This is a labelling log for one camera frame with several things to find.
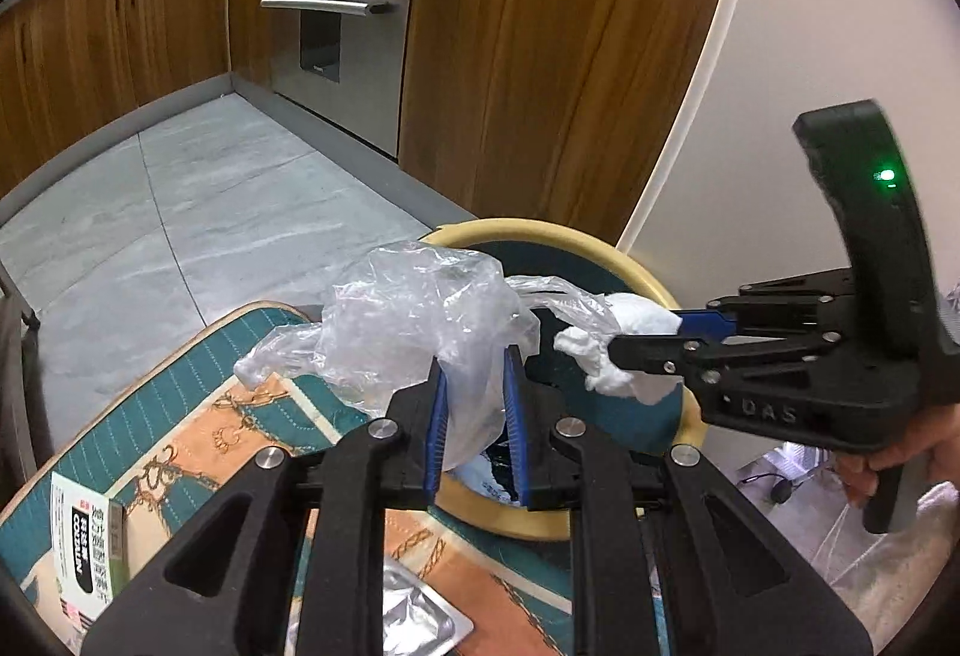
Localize tall wooden cabinet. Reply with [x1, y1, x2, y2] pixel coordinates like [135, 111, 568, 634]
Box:
[397, 0, 751, 248]

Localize teal and orange patterned mat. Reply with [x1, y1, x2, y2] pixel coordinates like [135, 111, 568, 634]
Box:
[0, 301, 668, 656]

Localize metal frame table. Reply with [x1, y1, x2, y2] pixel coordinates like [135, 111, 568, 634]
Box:
[0, 266, 53, 499]

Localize white cardboard box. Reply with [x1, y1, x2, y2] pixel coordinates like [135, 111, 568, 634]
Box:
[51, 472, 128, 634]

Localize person's right hand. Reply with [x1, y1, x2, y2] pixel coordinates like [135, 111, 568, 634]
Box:
[834, 393, 960, 503]

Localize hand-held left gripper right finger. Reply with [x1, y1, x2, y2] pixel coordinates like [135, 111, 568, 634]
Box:
[502, 345, 875, 656]

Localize stainless steel oven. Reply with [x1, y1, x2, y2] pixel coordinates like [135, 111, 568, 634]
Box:
[260, 0, 432, 160]

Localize white tissue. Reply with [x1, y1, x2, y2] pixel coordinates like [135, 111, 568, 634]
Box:
[553, 293, 685, 402]

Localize silver blister pack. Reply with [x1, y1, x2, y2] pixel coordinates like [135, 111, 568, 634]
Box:
[382, 562, 475, 656]

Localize clear plastic bag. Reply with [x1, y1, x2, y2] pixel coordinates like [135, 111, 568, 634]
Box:
[234, 241, 623, 469]

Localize black cable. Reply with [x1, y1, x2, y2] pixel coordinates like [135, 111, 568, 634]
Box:
[739, 468, 796, 505]

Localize low wooden kitchen cabinets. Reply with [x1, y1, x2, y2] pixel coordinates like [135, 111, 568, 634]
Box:
[0, 0, 275, 199]

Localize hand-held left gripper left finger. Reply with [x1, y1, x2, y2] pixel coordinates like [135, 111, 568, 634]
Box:
[79, 356, 451, 656]

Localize teal bin with cream rim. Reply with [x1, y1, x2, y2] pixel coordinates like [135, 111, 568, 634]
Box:
[416, 217, 706, 543]

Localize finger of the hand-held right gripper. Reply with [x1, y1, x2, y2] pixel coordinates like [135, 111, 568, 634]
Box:
[671, 269, 856, 342]
[606, 326, 848, 394]

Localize beige cloth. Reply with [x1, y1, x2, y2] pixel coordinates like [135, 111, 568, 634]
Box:
[817, 476, 960, 634]

